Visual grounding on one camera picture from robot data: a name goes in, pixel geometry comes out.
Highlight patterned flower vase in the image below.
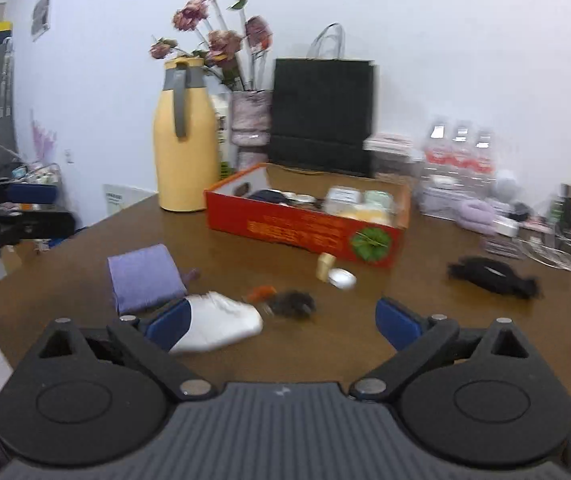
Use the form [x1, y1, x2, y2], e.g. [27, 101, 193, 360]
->
[230, 89, 272, 147]

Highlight clear plastic case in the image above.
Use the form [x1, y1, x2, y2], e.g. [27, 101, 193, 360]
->
[415, 174, 471, 220]

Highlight pale grey round gadget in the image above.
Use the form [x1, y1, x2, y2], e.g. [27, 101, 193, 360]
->
[493, 170, 525, 206]

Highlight pink wall decoration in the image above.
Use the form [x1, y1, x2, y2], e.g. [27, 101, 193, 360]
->
[30, 110, 58, 166]

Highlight pale green round container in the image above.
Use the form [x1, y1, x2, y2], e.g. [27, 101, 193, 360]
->
[363, 189, 397, 214]

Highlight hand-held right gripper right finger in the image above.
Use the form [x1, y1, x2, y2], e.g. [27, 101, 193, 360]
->
[348, 297, 541, 401]

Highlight purple cloth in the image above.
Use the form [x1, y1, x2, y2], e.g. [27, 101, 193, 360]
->
[107, 243, 188, 313]

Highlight white panel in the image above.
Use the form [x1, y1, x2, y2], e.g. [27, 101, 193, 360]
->
[102, 184, 158, 219]

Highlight round metal tin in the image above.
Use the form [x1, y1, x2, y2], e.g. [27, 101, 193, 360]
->
[285, 192, 323, 209]

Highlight white bottle green label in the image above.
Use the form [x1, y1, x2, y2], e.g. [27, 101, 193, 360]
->
[210, 95, 234, 181]

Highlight yellow soft item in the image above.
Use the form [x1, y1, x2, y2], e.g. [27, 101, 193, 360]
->
[340, 205, 391, 225]

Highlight pink striped flat box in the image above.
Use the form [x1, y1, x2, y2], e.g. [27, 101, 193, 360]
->
[364, 132, 413, 154]

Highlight pink artificial flower bouquet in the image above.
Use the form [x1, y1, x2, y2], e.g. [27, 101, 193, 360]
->
[149, 0, 273, 92]

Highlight small cream bottle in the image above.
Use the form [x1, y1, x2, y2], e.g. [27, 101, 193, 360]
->
[317, 252, 337, 282]

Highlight white pouch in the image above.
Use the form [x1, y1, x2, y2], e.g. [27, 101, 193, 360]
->
[168, 291, 264, 356]

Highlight clear square container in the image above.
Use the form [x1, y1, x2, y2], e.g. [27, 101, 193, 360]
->
[324, 186, 363, 216]

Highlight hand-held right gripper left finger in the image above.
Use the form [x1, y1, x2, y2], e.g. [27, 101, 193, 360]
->
[25, 300, 216, 401]

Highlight black hair claw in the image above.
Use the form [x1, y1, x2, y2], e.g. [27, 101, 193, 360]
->
[448, 256, 541, 301]

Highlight red cardboard box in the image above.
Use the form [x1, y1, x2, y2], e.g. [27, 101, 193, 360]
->
[204, 162, 411, 268]

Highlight small red orange item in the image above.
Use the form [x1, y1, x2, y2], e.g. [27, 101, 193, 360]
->
[245, 285, 278, 305]

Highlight dark blue pouch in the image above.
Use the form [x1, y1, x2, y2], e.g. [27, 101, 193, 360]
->
[248, 189, 286, 205]

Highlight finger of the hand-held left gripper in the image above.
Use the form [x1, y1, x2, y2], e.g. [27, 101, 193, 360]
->
[12, 210, 77, 246]
[8, 182, 61, 204]

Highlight yellow thermos jug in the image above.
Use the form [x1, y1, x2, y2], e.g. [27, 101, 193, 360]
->
[152, 56, 222, 212]

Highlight purple scrunchie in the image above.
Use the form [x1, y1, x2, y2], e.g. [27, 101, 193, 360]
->
[455, 199, 497, 235]

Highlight black paper bag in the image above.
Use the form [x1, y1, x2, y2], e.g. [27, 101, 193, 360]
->
[268, 22, 380, 178]

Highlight framed wall picture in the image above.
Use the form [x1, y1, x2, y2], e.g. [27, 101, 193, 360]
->
[32, 0, 55, 41]

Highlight clear water bottle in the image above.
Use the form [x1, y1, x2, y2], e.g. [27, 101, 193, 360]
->
[424, 120, 453, 181]
[473, 130, 497, 183]
[450, 121, 476, 181]

